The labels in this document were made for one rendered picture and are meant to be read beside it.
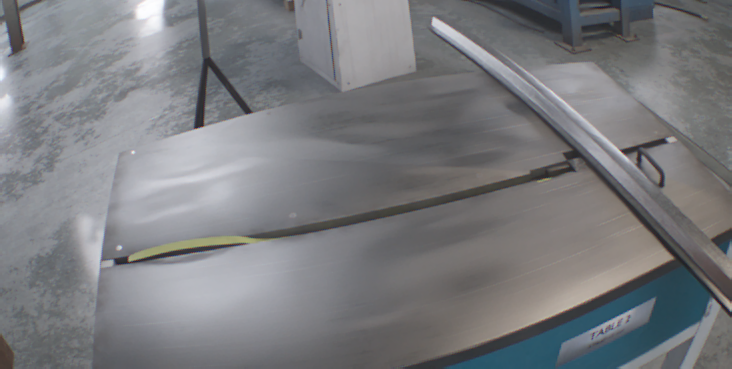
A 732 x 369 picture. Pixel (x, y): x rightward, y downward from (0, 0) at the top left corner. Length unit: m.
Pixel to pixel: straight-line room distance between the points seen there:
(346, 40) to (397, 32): 0.23
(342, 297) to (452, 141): 0.31
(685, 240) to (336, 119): 0.58
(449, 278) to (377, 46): 2.17
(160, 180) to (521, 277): 0.53
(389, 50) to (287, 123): 1.86
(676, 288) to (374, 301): 0.40
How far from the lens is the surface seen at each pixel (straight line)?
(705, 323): 0.95
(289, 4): 4.12
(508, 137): 0.91
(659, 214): 0.76
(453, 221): 0.75
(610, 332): 0.73
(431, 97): 1.01
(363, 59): 2.78
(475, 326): 0.62
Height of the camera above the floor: 1.18
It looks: 32 degrees down
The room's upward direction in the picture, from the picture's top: 6 degrees counter-clockwise
